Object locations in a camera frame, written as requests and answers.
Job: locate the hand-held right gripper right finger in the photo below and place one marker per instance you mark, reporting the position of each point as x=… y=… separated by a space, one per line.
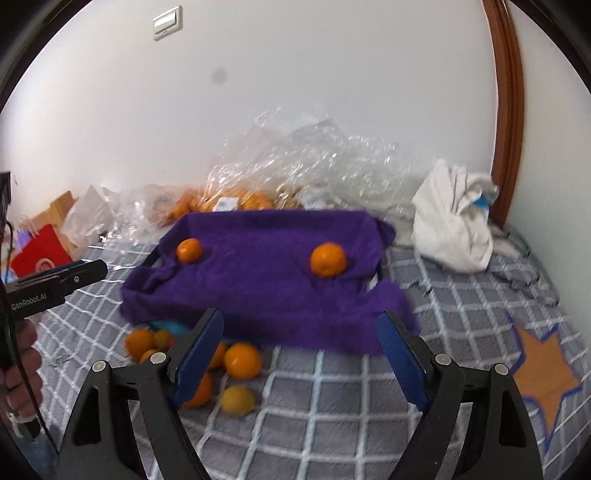
x=397 y=355

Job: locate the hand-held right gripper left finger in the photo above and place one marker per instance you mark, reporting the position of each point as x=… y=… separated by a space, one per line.
x=198 y=360

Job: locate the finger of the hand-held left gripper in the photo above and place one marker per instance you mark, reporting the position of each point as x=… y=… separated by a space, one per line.
x=76 y=278

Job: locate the small orange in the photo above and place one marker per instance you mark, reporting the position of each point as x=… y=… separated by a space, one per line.
x=161 y=338

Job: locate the yellow citrus fruit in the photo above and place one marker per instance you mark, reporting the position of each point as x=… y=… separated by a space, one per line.
x=238 y=399

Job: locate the purple towel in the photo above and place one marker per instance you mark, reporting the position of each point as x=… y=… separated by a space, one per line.
x=268 y=286

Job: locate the person's left hand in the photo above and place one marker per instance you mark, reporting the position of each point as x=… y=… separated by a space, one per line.
x=23 y=369

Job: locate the red box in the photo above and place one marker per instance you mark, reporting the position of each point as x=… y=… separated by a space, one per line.
x=39 y=254

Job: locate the white plastic bag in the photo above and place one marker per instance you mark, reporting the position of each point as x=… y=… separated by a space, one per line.
x=85 y=217

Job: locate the cardboard box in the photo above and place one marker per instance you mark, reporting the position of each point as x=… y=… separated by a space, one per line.
x=53 y=210

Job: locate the grey plaid bedspread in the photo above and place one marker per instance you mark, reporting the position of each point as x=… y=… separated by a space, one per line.
x=332 y=415

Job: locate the small clear plastic bag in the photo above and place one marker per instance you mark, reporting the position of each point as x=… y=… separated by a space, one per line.
x=138 y=207

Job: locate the white cloth bag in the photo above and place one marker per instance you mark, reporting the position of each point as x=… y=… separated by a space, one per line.
x=450 y=221

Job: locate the white label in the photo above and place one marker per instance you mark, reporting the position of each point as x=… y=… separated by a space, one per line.
x=226 y=204

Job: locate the pile of bagged oranges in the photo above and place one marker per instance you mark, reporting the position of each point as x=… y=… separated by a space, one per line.
x=249 y=199

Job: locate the large clear plastic bag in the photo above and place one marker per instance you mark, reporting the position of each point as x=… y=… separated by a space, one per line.
x=318 y=157

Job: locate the brown wooden door frame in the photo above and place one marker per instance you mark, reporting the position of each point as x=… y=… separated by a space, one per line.
x=508 y=110

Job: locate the white light switch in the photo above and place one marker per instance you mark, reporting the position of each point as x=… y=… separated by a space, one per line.
x=167 y=22

